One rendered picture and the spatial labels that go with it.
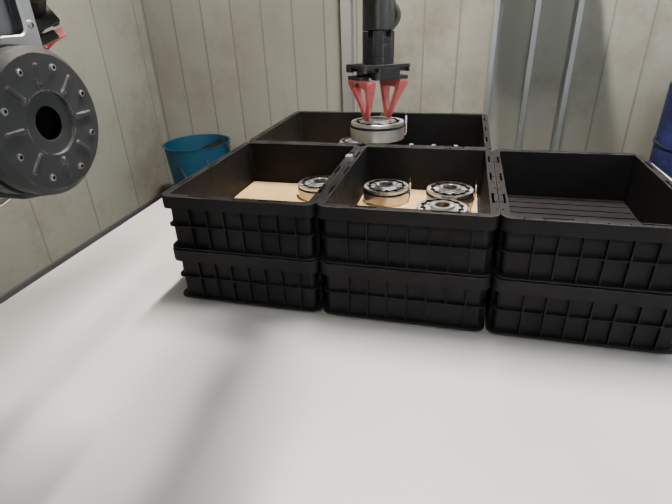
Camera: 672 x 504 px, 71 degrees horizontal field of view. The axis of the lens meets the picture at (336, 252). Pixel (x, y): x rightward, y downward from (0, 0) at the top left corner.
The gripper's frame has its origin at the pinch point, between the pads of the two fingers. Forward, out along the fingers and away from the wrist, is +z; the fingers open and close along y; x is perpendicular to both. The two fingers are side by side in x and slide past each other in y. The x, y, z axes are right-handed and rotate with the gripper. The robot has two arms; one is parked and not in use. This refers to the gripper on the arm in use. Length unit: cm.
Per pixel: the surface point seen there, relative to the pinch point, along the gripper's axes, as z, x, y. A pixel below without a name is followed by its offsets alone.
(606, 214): 21, 25, -40
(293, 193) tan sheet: 20.7, -23.7, 7.8
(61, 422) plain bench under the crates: 36, 11, 63
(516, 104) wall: 29, -124, -187
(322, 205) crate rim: 11.6, 10.0, 17.8
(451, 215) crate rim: 11.8, 25.0, 2.9
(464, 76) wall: 13, -145, -163
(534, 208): 20.7, 14.7, -31.0
